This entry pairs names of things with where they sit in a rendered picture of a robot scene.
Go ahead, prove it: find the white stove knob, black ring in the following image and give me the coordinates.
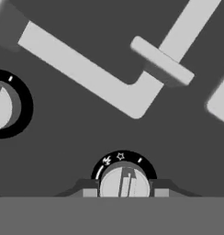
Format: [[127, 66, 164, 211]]
[[0, 68, 35, 140], [90, 149, 159, 198]]

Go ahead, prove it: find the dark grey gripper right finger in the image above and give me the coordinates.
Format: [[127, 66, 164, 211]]
[[148, 178, 204, 198]]

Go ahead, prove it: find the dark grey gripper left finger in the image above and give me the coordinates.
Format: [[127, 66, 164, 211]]
[[54, 178, 100, 198]]

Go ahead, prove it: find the light grey short block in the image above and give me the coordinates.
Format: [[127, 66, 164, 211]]
[[129, 35, 196, 87]]

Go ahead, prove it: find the light grey rounded panel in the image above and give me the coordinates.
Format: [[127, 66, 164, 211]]
[[206, 69, 224, 127]]

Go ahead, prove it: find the light grey angled bar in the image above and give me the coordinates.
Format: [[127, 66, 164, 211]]
[[17, 0, 222, 120]]

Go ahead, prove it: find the dark grey stove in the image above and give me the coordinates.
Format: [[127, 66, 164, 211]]
[[0, 0, 224, 198]]

